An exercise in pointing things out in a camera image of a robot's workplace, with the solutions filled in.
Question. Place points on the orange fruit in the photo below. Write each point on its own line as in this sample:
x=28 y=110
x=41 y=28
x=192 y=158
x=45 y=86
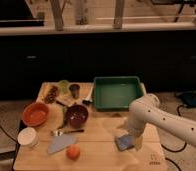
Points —
x=73 y=152

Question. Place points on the dark metal cup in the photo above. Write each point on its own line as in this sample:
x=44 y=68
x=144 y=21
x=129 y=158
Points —
x=75 y=90

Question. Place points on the green plastic tray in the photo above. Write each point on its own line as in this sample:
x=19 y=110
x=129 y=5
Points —
x=116 y=93

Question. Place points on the light blue cloth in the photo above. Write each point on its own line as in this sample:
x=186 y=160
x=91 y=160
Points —
x=59 y=143

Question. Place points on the blue sponge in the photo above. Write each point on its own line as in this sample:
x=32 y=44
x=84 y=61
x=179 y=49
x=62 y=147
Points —
x=125 y=142

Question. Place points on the bunch of dark grapes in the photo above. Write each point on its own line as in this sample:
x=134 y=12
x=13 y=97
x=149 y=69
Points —
x=51 y=95

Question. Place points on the green cup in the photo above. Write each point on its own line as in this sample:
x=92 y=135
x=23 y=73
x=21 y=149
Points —
x=63 y=86

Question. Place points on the dark blue floor object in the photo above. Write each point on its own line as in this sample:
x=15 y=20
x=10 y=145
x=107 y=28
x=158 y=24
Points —
x=189 y=99

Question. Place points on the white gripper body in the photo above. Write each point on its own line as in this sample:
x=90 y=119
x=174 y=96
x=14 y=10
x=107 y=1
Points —
x=136 y=130

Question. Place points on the wooden cutting board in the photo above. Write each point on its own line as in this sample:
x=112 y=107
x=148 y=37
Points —
x=66 y=100

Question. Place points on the orange bowl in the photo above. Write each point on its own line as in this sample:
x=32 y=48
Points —
x=35 y=114

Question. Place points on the metal fork dark handle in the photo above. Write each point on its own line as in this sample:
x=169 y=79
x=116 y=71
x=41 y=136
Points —
x=59 y=133

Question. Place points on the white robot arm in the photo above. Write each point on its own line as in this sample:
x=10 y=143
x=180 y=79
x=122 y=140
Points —
x=146 y=110

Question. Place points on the white cup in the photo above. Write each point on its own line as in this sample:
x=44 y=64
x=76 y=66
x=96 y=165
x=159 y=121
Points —
x=28 y=137

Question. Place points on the white handled brush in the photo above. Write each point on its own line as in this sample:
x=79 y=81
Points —
x=88 y=99

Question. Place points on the dark red bowl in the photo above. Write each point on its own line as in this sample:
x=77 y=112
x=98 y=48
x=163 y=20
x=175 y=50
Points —
x=76 y=116

